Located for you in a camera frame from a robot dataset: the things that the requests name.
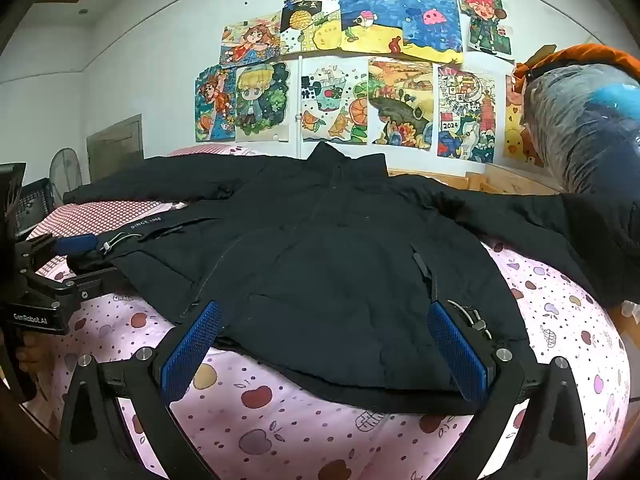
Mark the black padded jacket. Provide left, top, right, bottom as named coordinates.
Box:
left=62, top=141, right=640, bottom=416

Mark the grey wall panel door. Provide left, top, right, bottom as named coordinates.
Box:
left=86, top=114, right=146, bottom=184

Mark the red checked pillow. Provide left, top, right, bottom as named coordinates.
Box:
left=25, top=142, right=261, bottom=242

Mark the person's left hand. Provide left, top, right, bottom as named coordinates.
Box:
left=21, top=332, right=53, bottom=378

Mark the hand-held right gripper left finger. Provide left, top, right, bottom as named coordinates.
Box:
left=59, top=301, right=223, bottom=480

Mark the standing fan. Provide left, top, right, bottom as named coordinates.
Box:
left=48, top=147, right=84, bottom=197

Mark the pink fruit-print bed sheet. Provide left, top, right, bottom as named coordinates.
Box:
left=25, top=200, right=632, bottom=480

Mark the group of colourful wall drawings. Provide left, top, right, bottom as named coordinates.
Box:
left=194, top=0, right=546, bottom=168

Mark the plastic-wrapped bedding bundle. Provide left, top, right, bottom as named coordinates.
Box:
left=520, top=62, right=640, bottom=198

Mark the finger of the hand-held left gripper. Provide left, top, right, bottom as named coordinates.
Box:
left=27, top=255, right=123, bottom=306
left=17, top=232, right=99, bottom=273

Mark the orange cloth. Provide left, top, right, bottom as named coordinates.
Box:
left=514, top=44, right=640, bottom=93

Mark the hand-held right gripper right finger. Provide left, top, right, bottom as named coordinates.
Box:
left=427, top=300, right=589, bottom=480

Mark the black mesh crate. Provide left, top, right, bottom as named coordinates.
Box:
left=9, top=179, right=67, bottom=240

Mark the wooden bed frame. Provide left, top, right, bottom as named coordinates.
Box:
left=387, top=162, right=640, bottom=333

